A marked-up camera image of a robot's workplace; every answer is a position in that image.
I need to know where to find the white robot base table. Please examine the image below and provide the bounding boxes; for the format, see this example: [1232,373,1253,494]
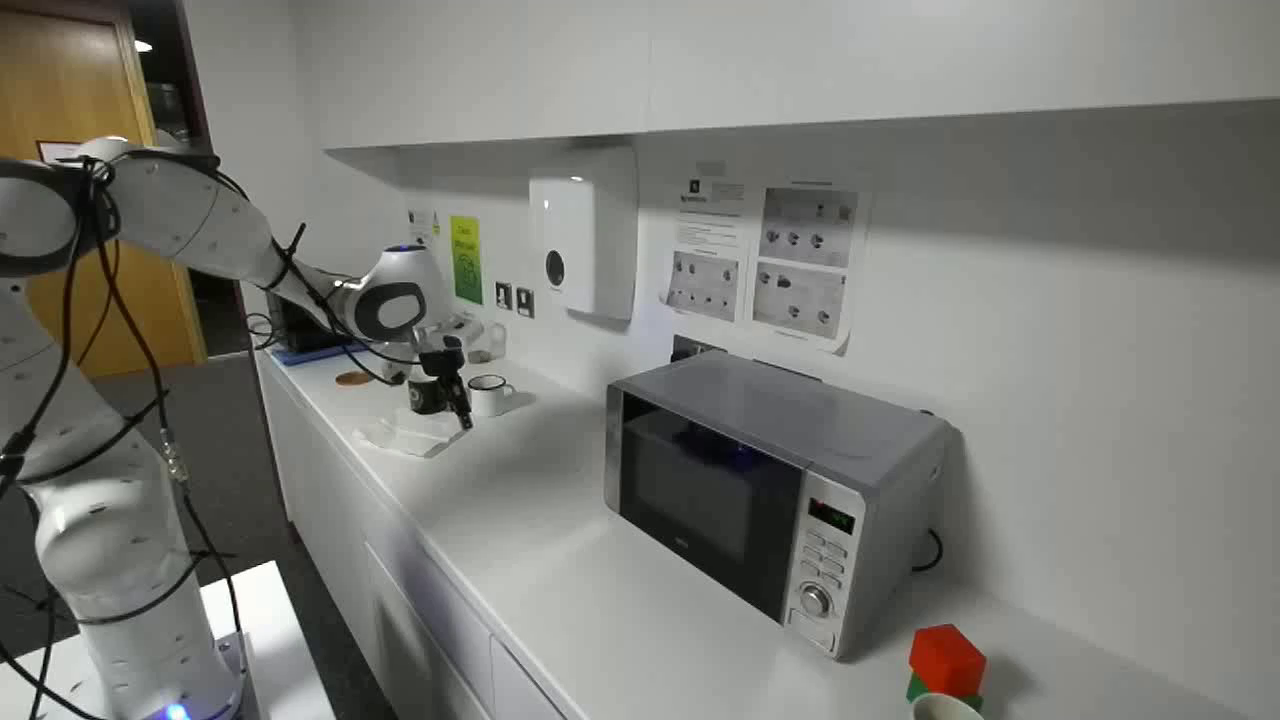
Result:
[0,558,341,720]

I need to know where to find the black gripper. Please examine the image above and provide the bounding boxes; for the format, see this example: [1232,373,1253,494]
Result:
[411,333,480,435]

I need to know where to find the instruction sheet with text header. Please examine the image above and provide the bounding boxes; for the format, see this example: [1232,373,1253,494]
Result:
[662,175,751,327]

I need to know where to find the black microwave power cable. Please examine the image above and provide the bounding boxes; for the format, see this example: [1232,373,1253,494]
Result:
[909,525,949,580]

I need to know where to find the clear plastic cup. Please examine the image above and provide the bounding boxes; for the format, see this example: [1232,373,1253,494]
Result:
[455,316,511,373]

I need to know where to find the green wall poster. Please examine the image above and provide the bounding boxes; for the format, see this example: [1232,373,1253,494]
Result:
[450,211,488,307]

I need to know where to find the grey microwave oven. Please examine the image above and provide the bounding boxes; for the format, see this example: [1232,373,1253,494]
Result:
[599,348,969,665]

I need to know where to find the white cup with dark rim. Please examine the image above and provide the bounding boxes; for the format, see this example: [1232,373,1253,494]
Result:
[463,373,520,421]

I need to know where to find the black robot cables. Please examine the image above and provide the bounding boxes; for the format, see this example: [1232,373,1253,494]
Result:
[0,157,406,720]

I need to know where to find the green block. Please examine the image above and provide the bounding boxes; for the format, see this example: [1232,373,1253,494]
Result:
[903,671,989,715]

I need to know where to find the white base cabinet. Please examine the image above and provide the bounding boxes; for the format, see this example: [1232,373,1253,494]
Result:
[255,353,578,720]

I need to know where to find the black countertop appliance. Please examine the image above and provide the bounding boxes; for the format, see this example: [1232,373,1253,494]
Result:
[262,293,357,365]

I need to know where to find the dark printed paper cup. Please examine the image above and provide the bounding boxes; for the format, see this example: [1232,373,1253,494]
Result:
[406,378,450,421]

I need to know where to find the white wall cabinets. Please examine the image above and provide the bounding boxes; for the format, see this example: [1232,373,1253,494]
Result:
[286,0,1280,157]

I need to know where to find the white paper towel dispenser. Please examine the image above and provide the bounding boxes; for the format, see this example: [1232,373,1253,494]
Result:
[525,171,642,335]

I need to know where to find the red orange bottle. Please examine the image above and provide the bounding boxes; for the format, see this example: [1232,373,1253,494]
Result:
[909,619,993,702]

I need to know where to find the wooden door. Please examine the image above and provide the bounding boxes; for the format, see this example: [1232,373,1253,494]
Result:
[0,4,212,383]

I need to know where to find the plain white cup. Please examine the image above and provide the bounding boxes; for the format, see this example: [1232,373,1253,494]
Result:
[909,690,989,720]

